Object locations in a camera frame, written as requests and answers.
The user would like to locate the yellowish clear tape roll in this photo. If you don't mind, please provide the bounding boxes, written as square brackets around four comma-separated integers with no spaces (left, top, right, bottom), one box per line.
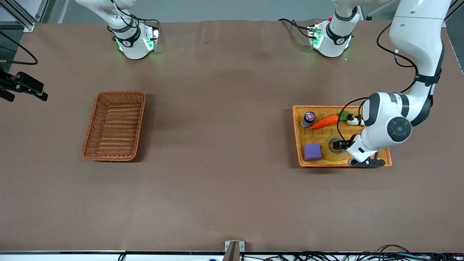
[323,134,351,162]

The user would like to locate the yellow basket with orange rim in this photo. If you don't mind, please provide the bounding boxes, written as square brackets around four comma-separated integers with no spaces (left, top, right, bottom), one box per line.
[292,105,393,168]

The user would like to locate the brown wicker basket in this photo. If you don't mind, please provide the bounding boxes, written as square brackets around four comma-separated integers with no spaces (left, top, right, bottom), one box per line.
[81,91,146,162]

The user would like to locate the orange toy carrot green leaves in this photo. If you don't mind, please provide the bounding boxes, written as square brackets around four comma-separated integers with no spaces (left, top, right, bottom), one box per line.
[310,111,354,130]

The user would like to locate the purple foam cube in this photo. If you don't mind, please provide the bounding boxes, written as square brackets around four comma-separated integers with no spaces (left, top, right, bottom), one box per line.
[303,143,323,162]

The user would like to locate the black and white panda figure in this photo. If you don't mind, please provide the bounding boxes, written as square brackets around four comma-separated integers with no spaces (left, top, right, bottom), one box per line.
[346,114,365,127]

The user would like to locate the small jar with printed lid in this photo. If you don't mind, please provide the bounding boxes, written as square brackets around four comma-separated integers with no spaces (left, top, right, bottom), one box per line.
[300,111,316,129]

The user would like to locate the table cover sheet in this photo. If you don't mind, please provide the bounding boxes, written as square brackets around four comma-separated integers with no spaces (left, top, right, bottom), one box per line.
[0,19,464,253]

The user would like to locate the black cable bundle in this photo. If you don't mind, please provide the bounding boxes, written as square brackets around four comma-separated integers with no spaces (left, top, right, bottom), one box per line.
[239,244,464,261]

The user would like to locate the black left arm base cable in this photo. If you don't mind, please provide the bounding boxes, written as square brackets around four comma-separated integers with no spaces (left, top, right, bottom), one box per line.
[278,18,316,39]

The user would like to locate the metal bracket with wooden post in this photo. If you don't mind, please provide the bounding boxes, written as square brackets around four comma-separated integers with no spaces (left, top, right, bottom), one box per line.
[224,240,245,261]

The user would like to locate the aluminium frame post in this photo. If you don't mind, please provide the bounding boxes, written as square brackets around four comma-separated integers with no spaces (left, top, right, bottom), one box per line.
[444,0,464,26]

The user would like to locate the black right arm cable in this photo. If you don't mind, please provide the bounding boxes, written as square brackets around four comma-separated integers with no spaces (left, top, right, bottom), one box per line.
[108,0,161,37]

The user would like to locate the white table edge rail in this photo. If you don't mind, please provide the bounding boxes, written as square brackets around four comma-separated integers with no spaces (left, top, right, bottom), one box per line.
[0,250,464,261]

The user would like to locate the black camera cable loop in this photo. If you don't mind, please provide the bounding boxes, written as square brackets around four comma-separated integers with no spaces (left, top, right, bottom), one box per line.
[0,30,39,66]

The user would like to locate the aluminium frame with diagonal beams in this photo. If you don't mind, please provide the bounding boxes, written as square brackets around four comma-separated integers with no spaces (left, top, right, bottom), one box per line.
[0,0,49,33]

